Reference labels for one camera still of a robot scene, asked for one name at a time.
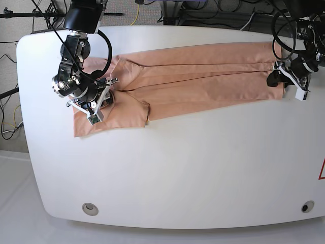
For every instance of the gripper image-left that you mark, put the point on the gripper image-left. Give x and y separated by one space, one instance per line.
97 96

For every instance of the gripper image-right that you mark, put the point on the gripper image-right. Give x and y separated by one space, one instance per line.
297 73

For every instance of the peach pink T-shirt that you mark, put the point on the peach pink T-shirt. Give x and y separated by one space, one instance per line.
162 83

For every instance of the silver left table grommet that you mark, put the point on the silver left table grommet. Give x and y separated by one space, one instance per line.
90 209

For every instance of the dark right table grommet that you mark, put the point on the dark right table grommet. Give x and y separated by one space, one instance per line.
308 206

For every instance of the black tripod stand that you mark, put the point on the black tripod stand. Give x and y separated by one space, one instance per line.
36 14

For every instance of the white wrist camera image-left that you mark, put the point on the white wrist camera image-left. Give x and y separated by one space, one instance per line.
95 118

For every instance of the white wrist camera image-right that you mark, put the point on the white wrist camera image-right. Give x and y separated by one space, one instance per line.
301 94

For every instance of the grey robot base frame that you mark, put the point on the grey robot base frame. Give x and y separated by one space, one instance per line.
170 10

